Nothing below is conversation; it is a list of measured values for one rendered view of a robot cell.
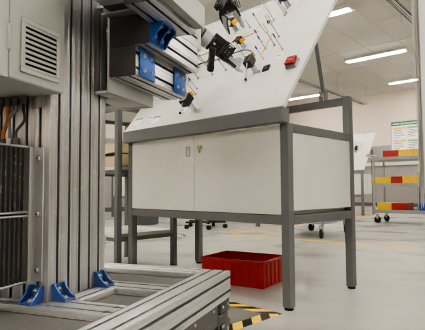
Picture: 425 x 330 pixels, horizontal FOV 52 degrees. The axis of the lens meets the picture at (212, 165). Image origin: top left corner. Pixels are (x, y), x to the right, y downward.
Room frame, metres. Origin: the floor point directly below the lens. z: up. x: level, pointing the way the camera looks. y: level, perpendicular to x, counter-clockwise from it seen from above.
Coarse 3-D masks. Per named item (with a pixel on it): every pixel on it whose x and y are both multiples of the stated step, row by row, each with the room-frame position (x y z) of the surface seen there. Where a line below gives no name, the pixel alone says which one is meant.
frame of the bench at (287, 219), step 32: (288, 128) 1.87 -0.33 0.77; (320, 128) 2.06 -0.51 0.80; (128, 160) 2.69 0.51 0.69; (288, 160) 1.87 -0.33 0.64; (352, 160) 2.28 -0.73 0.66; (128, 192) 2.69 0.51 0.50; (288, 192) 1.87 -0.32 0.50; (352, 192) 2.28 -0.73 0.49; (128, 224) 2.69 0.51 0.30; (288, 224) 1.87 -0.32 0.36; (352, 224) 2.27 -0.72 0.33; (128, 256) 2.69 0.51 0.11; (288, 256) 1.87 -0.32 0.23; (352, 256) 2.27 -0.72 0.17; (288, 288) 1.87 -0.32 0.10; (352, 288) 2.28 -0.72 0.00
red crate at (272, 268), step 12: (228, 252) 2.71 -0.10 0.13; (240, 252) 2.66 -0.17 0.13; (252, 252) 2.62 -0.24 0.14; (204, 264) 2.47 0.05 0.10; (216, 264) 2.43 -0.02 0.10; (228, 264) 2.39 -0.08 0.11; (240, 264) 2.35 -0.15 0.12; (252, 264) 2.31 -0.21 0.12; (264, 264) 2.27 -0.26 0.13; (276, 264) 2.42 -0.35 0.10; (240, 276) 2.35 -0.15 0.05; (252, 276) 2.31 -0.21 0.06; (264, 276) 2.28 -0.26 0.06; (276, 276) 2.41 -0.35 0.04; (264, 288) 2.28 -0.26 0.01
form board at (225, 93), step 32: (288, 0) 2.50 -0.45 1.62; (320, 0) 2.27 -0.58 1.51; (224, 32) 2.77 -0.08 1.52; (288, 32) 2.25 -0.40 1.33; (320, 32) 2.07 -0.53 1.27; (224, 64) 2.45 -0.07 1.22; (256, 64) 2.23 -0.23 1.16; (224, 96) 2.21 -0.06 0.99; (256, 96) 2.02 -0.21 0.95; (288, 96) 1.87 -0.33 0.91; (128, 128) 2.67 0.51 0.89
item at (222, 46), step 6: (216, 36) 1.97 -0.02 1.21; (210, 42) 1.96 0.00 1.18; (216, 42) 1.98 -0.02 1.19; (222, 42) 1.98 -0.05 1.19; (228, 42) 1.97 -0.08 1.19; (216, 48) 1.99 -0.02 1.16; (222, 48) 1.98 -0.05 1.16; (228, 48) 1.99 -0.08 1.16; (234, 48) 1.98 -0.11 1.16; (216, 54) 2.00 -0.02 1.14; (222, 54) 1.99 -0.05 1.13; (228, 54) 2.00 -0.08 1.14; (222, 60) 2.04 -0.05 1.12
